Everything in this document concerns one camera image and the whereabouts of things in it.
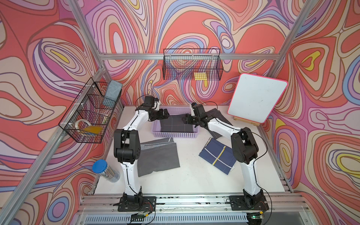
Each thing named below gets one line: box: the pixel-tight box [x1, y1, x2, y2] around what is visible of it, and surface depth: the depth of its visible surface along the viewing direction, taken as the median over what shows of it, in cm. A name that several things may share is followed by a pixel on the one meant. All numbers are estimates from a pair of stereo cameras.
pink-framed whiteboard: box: [227, 73, 289, 124], surface depth 93 cm
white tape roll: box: [75, 119, 92, 131], surface depth 70 cm
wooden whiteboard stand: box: [233, 116, 261, 127], surface depth 107 cm
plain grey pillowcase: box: [137, 137, 180, 178], surface depth 94 cm
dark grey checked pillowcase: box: [159, 113, 194, 133], surface depth 106 cm
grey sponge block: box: [102, 79, 123, 107], surface depth 82 cm
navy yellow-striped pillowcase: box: [198, 136, 237, 175], surface depth 93 cm
